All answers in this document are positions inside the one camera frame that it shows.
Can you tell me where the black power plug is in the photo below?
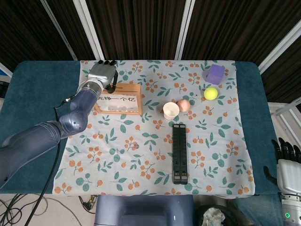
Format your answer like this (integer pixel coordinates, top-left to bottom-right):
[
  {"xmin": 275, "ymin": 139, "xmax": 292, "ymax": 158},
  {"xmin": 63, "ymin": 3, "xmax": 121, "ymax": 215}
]
[{"xmin": 79, "ymin": 194, "xmax": 98, "ymax": 211}]

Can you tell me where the teal table cover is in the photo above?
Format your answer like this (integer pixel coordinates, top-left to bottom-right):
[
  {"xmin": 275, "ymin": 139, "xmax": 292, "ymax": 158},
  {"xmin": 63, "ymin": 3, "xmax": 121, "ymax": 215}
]
[{"xmin": 0, "ymin": 60, "xmax": 283, "ymax": 196}]

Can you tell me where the white aluminium frame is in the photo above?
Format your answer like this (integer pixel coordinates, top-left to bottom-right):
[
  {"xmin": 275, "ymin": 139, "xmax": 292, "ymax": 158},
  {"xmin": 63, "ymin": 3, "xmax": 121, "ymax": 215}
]
[{"xmin": 268, "ymin": 98, "xmax": 301, "ymax": 142}]

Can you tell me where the blue denim trouser leg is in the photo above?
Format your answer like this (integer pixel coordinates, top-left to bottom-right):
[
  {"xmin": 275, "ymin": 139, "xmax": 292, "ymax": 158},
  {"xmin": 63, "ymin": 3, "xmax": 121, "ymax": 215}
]
[{"xmin": 232, "ymin": 195, "xmax": 282, "ymax": 226}]

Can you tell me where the black floor cable bundle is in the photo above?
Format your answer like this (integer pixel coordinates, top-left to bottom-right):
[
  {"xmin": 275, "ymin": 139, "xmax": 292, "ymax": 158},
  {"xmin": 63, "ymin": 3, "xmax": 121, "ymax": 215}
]
[{"xmin": 0, "ymin": 193, "xmax": 32, "ymax": 226}]

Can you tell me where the grey floor cable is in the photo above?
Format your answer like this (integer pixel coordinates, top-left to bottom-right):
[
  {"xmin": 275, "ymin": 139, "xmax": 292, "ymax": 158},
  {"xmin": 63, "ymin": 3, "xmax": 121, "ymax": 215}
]
[{"xmin": 32, "ymin": 197, "xmax": 82, "ymax": 226}]

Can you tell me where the thin grey frame rail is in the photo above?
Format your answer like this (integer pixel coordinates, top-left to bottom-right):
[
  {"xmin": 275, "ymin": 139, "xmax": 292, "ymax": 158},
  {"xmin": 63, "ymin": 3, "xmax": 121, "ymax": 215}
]
[{"xmin": 40, "ymin": 0, "xmax": 78, "ymax": 61}]

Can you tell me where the purple cube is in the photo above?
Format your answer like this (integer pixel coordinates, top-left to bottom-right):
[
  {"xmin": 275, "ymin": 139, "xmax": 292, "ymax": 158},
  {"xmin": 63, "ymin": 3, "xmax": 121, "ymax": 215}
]
[{"xmin": 206, "ymin": 64, "xmax": 226, "ymax": 85}]

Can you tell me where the white paper cup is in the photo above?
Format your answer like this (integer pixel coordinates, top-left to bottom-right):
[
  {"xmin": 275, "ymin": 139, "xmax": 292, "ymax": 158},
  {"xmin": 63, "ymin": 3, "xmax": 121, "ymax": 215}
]
[{"xmin": 163, "ymin": 101, "xmax": 180, "ymax": 121}]

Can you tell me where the white frame post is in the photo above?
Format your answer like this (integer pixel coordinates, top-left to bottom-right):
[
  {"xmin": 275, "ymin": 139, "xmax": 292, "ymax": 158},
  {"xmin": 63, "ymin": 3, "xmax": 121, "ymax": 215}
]
[
  {"xmin": 174, "ymin": 0, "xmax": 196, "ymax": 61},
  {"xmin": 72, "ymin": 0, "xmax": 105, "ymax": 61},
  {"xmin": 257, "ymin": 24, "xmax": 301, "ymax": 73}
]

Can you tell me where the wooden framed coin bank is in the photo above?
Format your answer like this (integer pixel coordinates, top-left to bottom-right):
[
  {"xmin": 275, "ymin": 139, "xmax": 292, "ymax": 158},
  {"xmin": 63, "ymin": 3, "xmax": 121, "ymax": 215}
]
[{"xmin": 94, "ymin": 82, "xmax": 143, "ymax": 116}]

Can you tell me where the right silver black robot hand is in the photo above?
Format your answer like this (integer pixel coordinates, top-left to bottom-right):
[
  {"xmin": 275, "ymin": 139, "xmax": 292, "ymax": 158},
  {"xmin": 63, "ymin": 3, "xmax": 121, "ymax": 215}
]
[{"xmin": 263, "ymin": 137, "xmax": 301, "ymax": 195}]

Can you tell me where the pink peach toy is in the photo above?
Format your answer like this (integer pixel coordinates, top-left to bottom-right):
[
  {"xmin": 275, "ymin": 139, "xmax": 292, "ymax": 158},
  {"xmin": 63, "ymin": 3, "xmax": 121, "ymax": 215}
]
[{"xmin": 176, "ymin": 99, "xmax": 190, "ymax": 113}]

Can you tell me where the black trash bin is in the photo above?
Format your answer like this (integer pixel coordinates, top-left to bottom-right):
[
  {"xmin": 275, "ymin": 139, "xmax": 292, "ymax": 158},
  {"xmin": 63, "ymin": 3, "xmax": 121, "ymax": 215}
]
[{"xmin": 195, "ymin": 204, "xmax": 238, "ymax": 226}]

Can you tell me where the floral print tablecloth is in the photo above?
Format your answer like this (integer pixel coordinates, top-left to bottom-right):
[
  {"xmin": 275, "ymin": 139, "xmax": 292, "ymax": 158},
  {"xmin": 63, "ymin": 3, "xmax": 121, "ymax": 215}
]
[{"xmin": 52, "ymin": 60, "xmax": 256, "ymax": 196}]

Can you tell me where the black folding stand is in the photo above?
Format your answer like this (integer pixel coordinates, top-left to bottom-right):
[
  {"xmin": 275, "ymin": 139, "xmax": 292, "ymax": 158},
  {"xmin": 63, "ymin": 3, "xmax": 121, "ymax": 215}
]
[{"xmin": 172, "ymin": 123, "xmax": 189, "ymax": 185}]

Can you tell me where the yellow tennis ball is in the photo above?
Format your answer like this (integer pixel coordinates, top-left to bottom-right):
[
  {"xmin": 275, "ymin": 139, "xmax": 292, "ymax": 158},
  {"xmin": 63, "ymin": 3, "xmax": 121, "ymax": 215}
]
[{"xmin": 203, "ymin": 86, "xmax": 219, "ymax": 101}]

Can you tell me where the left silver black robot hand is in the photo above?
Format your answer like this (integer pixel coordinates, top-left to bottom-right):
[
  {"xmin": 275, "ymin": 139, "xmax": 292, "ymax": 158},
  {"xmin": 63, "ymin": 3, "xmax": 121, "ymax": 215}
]
[{"xmin": 87, "ymin": 60, "xmax": 119, "ymax": 93}]

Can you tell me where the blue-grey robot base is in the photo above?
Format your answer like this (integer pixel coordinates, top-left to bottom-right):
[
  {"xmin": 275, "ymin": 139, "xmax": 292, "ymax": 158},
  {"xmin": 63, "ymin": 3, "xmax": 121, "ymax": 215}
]
[{"xmin": 94, "ymin": 194, "xmax": 195, "ymax": 226}]

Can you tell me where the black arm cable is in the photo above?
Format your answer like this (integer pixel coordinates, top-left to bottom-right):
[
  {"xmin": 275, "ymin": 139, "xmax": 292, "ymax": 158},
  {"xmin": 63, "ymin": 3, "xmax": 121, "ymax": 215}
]
[{"xmin": 23, "ymin": 97, "xmax": 72, "ymax": 226}]

